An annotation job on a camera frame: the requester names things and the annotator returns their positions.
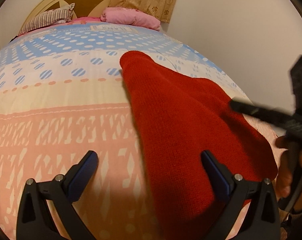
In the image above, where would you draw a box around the red knit sweater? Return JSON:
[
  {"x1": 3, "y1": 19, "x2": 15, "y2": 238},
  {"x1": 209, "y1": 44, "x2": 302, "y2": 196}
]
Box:
[{"x1": 120, "y1": 51, "x2": 278, "y2": 239}]

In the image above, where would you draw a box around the person's right hand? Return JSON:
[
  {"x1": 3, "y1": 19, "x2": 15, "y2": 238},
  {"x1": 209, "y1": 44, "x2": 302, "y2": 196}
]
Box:
[{"x1": 275, "y1": 136, "x2": 302, "y2": 213}]

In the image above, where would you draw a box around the polka dot bed sheet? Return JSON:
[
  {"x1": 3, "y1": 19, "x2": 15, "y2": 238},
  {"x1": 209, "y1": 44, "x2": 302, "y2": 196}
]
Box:
[{"x1": 0, "y1": 21, "x2": 290, "y2": 240}]

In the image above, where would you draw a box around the striped pillow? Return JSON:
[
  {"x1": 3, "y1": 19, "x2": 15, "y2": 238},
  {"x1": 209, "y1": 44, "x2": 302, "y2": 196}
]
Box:
[{"x1": 18, "y1": 3, "x2": 75, "y2": 35}]

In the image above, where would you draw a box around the pink folded blanket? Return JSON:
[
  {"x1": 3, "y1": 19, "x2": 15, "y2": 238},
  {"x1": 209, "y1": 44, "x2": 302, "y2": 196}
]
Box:
[{"x1": 100, "y1": 7, "x2": 161, "y2": 31}]

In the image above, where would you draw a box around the cream wooden headboard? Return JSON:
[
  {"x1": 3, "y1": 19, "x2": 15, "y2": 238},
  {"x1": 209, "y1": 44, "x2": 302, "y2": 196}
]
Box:
[{"x1": 21, "y1": 0, "x2": 117, "y2": 34}]

